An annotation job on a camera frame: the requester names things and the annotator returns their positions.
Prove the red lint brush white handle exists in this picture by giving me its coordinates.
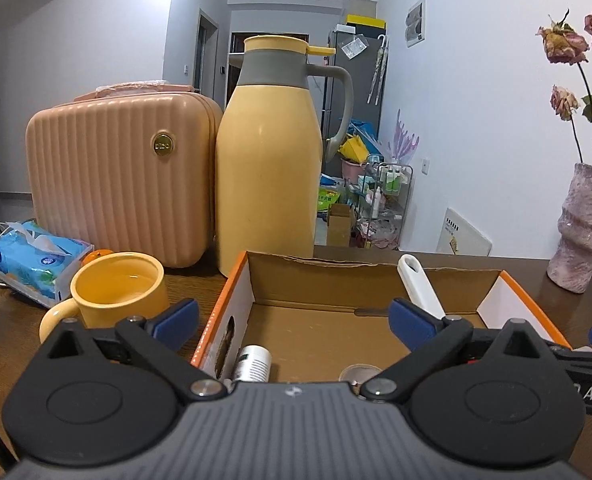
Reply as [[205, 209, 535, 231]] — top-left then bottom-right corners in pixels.
[[397, 254, 445, 318]]

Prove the clear tape roll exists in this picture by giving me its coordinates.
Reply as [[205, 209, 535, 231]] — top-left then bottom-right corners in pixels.
[[338, 363, 381, 393]]

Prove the white spray bottle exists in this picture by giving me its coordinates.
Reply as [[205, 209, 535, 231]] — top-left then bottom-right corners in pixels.
[[232, 344, 272, 382]]

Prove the yellow mug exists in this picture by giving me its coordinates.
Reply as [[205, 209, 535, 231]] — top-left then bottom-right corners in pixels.
[[39, 252, 170, 341]]

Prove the white board on floor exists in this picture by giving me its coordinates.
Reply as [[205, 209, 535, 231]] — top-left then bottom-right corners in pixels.
[[436, 208, 492, 257]]

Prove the pink ceramic vase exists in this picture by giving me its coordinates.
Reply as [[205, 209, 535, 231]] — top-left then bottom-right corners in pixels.
[[546, 162, 592, 294]]

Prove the blue tissue pack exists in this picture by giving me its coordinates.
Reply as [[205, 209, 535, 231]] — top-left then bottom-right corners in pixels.
[[0, 220, 94, 309]]

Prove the green snack box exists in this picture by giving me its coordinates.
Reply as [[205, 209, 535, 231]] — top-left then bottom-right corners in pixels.
[[317, 186, 341, 214]]

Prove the peach ribbed suitcase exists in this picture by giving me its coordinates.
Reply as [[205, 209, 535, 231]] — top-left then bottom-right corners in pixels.
[[25, 81, 222, 268]]

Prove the yellow watering can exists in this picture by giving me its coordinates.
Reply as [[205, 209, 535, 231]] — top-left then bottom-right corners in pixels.
[[338, 136, 369, 165]]

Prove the yellow thermos jug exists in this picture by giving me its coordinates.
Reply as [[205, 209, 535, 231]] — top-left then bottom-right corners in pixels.
[[215, 35, 354, 276]]

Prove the folded umbrella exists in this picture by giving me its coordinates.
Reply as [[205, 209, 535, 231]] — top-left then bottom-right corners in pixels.
[[366, 34, 389, 105]]

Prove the grey refrigerator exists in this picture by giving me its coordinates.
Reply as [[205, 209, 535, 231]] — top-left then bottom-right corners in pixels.
[[321, 24, 385, 148]]

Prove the yellow box on refrigerator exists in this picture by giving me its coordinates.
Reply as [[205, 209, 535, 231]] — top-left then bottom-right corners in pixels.
[[346, 14, 387, 30]]

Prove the wire storage cart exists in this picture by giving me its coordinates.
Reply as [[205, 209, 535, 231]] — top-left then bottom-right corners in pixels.
[[349, 160, 414, 250]]

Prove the wall picture frame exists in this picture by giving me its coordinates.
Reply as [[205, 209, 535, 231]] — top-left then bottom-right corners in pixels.
[[405, 0, 426, 48]]

